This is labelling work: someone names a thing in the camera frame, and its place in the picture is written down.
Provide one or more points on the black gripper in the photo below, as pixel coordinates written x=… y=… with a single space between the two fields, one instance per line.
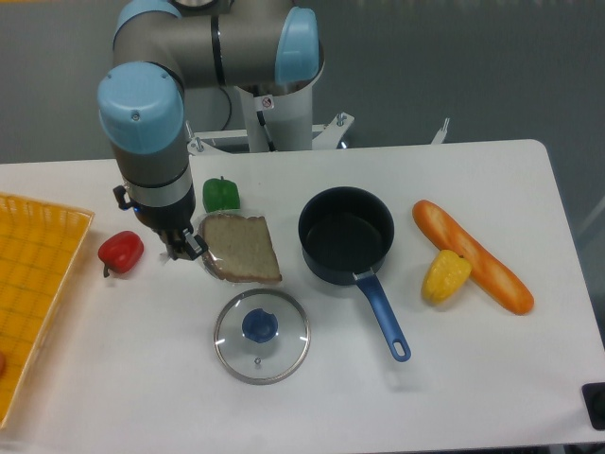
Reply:
x=170 y=221

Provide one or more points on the brown toast slice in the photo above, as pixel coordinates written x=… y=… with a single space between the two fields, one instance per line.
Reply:
x=240 y=249

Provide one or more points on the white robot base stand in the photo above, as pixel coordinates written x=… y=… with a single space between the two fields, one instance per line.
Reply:
x=376 y=93

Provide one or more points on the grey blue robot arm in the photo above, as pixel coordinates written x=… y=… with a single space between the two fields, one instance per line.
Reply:
x=161 y=49

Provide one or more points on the green bell pepper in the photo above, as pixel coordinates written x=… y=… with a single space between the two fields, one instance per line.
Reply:
x=219 y=194

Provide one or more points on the red bell pepper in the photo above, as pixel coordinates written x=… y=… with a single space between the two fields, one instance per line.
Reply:
x=120 y=253

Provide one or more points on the glass lid blue knob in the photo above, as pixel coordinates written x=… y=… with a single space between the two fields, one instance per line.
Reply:
x=262 y=336

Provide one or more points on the yellow wicker basket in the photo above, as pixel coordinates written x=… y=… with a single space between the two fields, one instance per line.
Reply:
x=40 y=241

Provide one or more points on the dark blue saucepan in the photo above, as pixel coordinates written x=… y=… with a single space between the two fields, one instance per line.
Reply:
x=346 y=233

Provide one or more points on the orange baguette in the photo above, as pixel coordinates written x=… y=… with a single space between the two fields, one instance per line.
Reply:
x=487 y=271

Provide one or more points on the yellow bell pepper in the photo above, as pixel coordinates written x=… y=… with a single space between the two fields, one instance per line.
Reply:
x=445 y=276

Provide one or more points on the black corner device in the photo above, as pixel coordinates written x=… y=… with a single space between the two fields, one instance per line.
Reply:
x=594 y=399

